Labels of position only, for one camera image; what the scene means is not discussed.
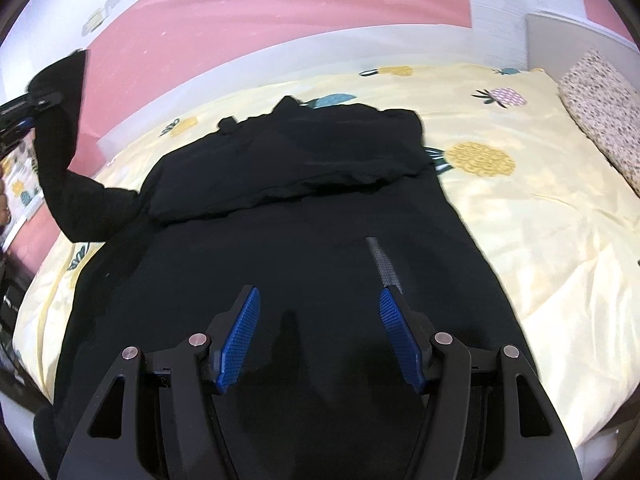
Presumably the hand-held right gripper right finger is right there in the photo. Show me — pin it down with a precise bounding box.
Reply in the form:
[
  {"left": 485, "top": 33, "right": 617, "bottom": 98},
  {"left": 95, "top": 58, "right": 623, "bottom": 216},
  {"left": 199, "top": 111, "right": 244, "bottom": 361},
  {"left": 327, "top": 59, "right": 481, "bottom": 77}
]
[{"left": 377, "top": 287, "right": 583, "bottom": 480}]

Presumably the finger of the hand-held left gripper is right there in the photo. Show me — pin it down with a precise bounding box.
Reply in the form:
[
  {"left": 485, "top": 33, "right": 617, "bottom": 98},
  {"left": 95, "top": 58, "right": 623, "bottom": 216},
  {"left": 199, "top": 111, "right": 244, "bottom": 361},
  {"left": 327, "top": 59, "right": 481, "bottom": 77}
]
[{"left": 0, "top": 91, "right": 63, "bottom": 133}]

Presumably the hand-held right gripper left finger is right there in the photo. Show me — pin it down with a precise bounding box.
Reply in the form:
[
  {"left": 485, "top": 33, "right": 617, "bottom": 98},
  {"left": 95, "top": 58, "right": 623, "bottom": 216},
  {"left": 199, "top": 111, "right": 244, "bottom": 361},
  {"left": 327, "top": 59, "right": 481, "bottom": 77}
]
[{"left": 56, "top": 285, "right": 262, "bottom": 480}]

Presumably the black jacket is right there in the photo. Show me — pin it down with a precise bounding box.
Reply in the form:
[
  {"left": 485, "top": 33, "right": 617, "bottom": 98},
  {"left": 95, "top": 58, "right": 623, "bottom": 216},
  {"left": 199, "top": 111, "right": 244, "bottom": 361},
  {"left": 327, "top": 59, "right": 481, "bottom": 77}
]
[{"left": 30, "top": 49, "right": 541, "bottom": 480}]

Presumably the pineapple print fabric bin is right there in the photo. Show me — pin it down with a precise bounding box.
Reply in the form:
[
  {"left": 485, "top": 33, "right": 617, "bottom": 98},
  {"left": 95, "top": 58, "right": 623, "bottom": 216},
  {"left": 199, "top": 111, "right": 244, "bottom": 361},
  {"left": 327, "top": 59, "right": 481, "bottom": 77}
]
[{"left": 0, "top": 152, "right": 47, "bottom": 241}]

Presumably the yellow pineapple print bedsheet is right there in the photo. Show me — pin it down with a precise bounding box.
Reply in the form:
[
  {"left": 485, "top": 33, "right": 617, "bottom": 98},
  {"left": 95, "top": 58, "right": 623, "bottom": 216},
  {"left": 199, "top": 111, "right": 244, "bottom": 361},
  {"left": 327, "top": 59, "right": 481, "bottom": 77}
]
[{"left": 12, "top": 62, "right": 640, "bottom": 456}]

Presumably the floral pillow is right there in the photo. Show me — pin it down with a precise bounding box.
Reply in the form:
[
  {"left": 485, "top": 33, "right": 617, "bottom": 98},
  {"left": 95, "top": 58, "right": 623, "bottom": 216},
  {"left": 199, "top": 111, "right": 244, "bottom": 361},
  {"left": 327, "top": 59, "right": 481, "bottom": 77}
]
[{"left": 557, "top": 49, "right": 640, "bottom": 188}]

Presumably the grey headboard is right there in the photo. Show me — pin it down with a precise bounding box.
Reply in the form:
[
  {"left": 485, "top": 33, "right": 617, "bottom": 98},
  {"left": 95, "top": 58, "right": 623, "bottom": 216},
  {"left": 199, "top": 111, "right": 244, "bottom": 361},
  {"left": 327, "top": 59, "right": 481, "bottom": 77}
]
[{"left": 525, "top": 10, "right": 640, "bottom": 86}]

